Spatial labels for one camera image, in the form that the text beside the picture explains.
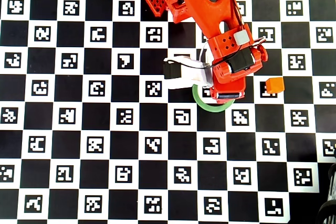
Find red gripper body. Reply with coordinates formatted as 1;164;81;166
209;44;269;104

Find orange cube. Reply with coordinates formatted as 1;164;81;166
265;77;285;94

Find checkerboard marker mat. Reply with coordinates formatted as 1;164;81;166
0;0;336;222

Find black flexible tripod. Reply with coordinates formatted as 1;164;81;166
316;150;336;224

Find green ring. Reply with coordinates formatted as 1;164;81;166
192;83;236;113

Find thin black wire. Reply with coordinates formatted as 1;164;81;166
165;37;266;70

